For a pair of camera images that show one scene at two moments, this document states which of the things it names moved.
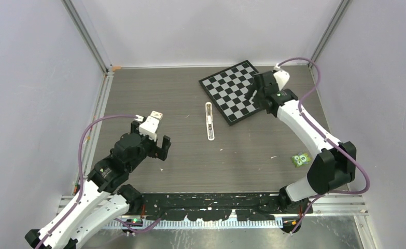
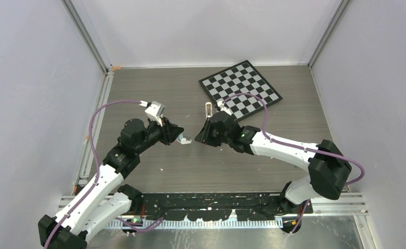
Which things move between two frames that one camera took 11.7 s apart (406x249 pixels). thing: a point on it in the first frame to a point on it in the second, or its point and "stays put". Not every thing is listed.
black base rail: [213, 206] stays put
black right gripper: [256, 98] to [205, 136]
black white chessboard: [227, 89] stays put
